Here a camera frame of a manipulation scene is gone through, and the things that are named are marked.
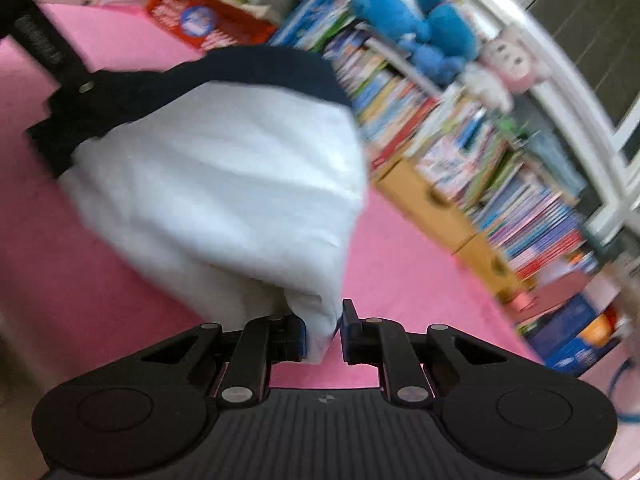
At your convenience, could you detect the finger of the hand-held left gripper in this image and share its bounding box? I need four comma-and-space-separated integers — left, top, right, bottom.
27, 72, 132, 177

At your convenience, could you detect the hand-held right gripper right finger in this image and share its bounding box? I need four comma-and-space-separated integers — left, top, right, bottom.
340, 299, 509, 406

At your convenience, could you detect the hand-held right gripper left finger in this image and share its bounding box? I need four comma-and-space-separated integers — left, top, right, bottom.
132, 312, 309, 406

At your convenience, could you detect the white and navy jacket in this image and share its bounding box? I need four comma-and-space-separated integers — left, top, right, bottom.
55, 45, 371, 365

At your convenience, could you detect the pink rabbit print blanket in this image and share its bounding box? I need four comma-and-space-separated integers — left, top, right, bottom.
0, 2, 640, 480

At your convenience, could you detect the red plastic crate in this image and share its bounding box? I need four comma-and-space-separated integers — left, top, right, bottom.
145, 0, 278, 53

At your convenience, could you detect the wooden drawer organizer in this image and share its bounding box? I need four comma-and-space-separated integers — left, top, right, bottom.
372, 157, 538, 303

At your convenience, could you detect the pink box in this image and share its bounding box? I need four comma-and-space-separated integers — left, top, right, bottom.
505, 270, 591, 322

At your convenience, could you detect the blue printed box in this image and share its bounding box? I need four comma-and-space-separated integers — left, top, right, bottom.
527, 292, 618, 373

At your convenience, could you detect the row of shelved books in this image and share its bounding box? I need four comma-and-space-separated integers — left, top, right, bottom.
270, 0, 601, 281

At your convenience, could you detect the pink plush doll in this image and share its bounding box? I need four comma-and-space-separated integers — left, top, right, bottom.
460, 25, 551, 113

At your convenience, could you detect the blue cable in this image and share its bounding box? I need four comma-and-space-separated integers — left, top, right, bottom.
606, 354, 640, 427

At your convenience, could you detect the white window frame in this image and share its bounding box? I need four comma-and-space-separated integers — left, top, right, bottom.
390, 0, 640, 246

